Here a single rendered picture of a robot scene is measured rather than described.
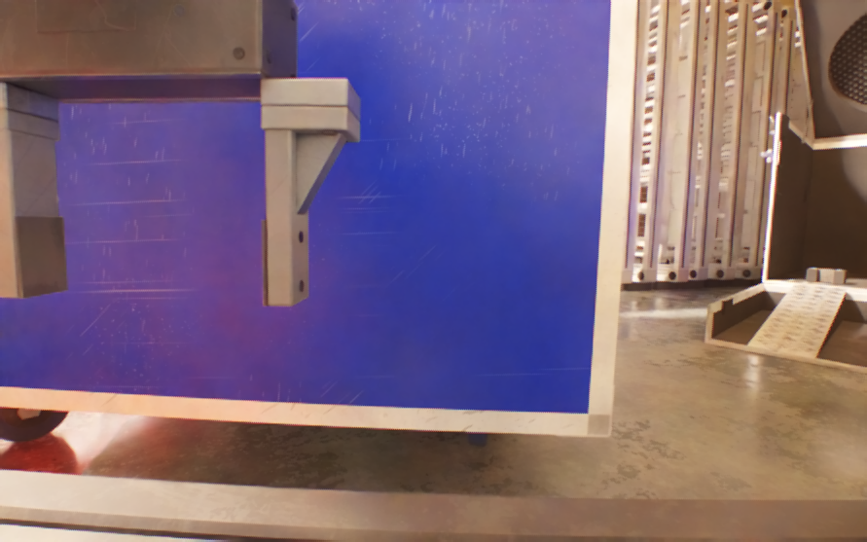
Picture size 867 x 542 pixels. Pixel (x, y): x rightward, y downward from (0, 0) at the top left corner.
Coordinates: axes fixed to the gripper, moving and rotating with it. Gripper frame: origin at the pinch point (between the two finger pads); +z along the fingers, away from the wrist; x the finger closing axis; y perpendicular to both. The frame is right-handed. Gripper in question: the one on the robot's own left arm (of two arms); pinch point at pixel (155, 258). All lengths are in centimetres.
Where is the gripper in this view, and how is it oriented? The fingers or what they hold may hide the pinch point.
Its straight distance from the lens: 25.4
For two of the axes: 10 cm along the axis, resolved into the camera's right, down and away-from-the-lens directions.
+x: -10.0, -0.2, 0.2
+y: 0.2, -1.0, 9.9
